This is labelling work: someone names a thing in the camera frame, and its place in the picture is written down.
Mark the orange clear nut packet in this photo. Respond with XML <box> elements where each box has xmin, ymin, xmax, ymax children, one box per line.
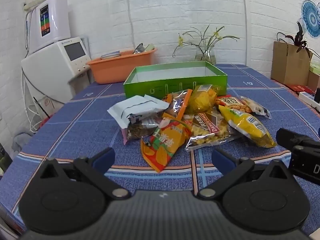
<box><xmin>162</xmin><ymin>89</ymin><xmax>193</xmax><ymax>120</ymax></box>

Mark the white wall conduit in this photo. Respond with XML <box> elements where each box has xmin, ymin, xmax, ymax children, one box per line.
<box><xmin>241</xmin><ymin>0</ymin><xmax>248</xmax><ymax>65</ymax></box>

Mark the orange plastic basin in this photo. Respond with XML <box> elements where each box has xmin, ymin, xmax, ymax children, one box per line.
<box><xmin>86</xmin><ymin>47</ymin><xmax>158</xmax><ymax>85</ymax></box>

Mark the green cardboard box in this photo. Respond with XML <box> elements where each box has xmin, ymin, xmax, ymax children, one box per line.
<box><xmin>123</xmin><ymin>60</ymin><xmax>228</xmax><ymax>100</ymax></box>

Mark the yellow flowering plant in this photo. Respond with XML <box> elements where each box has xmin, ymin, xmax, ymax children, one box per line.
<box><xmin>172</xmin><ymin>25</ymin><xmax>241</xmax><ymax>61</ymax></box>

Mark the white snack packet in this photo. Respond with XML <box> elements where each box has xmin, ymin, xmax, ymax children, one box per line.
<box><xmin>107</xmin><ymin>94</ymin><xmax>170</xmax><ymax>128</ymax></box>

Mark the grey cloth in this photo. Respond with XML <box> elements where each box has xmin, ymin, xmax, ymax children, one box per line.
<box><xmin>12</xmin><ymin>127</ymin><xmax>35</xmax><ymax>153</ymax></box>

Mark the red peanut packet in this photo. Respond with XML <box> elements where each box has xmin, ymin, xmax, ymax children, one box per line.
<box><xmin>214</xmin><ymin>95</ymin><xmax>253</xmax><ymax>114</ymax></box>

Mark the golden yellow snack packet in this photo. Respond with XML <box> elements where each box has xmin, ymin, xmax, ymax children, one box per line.
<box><xmin>186</xmin><ymin>85</ymin><xmax>222</xmax><ymax>113</ymax></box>

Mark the white wire rack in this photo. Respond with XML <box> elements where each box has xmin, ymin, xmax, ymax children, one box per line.
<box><xmin>22</xmin><ymin>75</ymin><xmax>54</xmax><ymax>133</ymax></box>

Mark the brown paper bag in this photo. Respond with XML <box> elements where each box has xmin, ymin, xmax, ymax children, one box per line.
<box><xmin>270</xmin><ymin>41</ymin><xmax>313</xmax><ymax>87</ymax></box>

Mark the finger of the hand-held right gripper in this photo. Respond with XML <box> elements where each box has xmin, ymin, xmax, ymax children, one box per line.
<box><xmin>276</xmin><ymin>128</ymin><xmax>320</xmax><ymax>151</ymax></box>

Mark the white flat device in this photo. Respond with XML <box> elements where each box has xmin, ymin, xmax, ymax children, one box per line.
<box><xmin>298</xmin><ymin>91</ymin><xmax>320</xmax><ymax>106</ymax></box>

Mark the white appliance with screen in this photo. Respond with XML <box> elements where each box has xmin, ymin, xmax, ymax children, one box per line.
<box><xmin>21</xmin><ymin>36</ymin><xmax>92</xmax><ymax>105</ymax></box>

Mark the clear candy packet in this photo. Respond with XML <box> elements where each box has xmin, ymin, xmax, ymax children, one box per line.
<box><xmin>239</xmin><ymin>96</ymin><xmax>272</xmax><ymax>119</ymax></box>

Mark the white water purifier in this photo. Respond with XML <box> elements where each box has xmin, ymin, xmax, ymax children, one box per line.
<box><xmin>24</xmin><ymin>0</ymin><xmax>72</xmax><ymax>54</ymax></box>

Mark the white wall cable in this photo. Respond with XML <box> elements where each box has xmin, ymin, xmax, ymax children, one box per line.
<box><xmin>126</xmin><ymin>0</ymin><xmax>137</xmax><ymax>50</ymax></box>

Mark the clear pink-edged seed packet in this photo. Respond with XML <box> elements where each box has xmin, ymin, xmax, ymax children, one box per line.
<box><xmin>122</xmin><ymin>116</ymin><xmax>163</xmax><ymax>145</ymax></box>

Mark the yellow barcode snack packet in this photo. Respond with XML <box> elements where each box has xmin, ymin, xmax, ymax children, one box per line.
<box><xmin>218</xmin><ymin>104</ymin><xmax>278</xmax><ymax>149</ymax></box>

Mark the blue checked tablecloth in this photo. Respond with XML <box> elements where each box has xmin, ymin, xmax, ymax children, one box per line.
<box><xmin>0</xmin><ymin>64</ymin><xmax>320</xmax><ymax>232</ymax></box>

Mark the orange green chip packet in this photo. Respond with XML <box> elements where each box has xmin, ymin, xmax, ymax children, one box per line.
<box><xmin>140</xmin><ymin>113</ymin><xmax>193</xmax><ymax>173</ymax></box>

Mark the beige pink box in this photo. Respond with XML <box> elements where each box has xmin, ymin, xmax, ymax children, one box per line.
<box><xmin>307</xmin><ymin>62</ymin><xmax>320</xmax><ymax>91</ymax></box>

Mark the blue round wall decoration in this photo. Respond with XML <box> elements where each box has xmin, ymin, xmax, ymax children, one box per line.
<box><xmin>300</xmin><ymin>0</ymin><xmax>320</xmax><ymax>39</ymax></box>

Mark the clear brown-label cracker packet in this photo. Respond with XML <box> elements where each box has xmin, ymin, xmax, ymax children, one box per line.
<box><xmin>184</xmin><ymin>109</ymin><xmax>245</xmax><ymax>152</ymax></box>

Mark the glass vase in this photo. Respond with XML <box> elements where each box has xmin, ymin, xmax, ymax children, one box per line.
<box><xmin>195</xmin><ymin>46</ymin><xmax>217</xmax><ymax>67</ymax></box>

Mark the red booklet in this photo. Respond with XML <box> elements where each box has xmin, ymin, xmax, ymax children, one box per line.
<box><xmin>285</xmin><ymin>83</ymin><xmax>316</xmax><ymax>94</ymax></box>

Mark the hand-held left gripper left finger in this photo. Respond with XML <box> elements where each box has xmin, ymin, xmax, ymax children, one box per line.
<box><xmin>37</xmin><ymin>147</ymin><xmax>132</xmax><ymax>201</ymax></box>

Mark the purple leafed plant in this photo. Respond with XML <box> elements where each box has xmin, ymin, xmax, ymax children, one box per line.
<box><xmin>276</xmin><ymin>21</ymin><xmax>320</xmax><ymax>58</ymax></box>

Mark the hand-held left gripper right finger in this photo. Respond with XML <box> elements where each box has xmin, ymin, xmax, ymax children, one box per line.
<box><xmin>196</xmin><ymin>147</ymin><xmax>291</xmax><ymax>200</ymax></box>

